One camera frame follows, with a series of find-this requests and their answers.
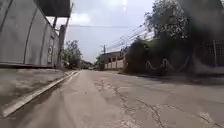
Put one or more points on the dark green bushes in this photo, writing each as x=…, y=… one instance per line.
x=140, y=56

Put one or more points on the grey concrete road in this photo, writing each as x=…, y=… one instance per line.
x=110, y=106

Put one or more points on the utility pole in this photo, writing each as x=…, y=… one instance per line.
x=62, y=40

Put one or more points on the large tree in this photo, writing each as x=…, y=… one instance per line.
x=166, y=16

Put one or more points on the grey pavement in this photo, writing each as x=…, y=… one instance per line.
x=186, y=79
x=23, y=81

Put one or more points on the pale kerb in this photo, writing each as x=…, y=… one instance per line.
x=33, y=95

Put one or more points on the dark building with fence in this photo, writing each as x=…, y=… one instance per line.
x=213, y=53

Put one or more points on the building with pale wall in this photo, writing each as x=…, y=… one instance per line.
x=115, y=63

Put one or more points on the grey metal wall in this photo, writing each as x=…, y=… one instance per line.
x=23, y=36

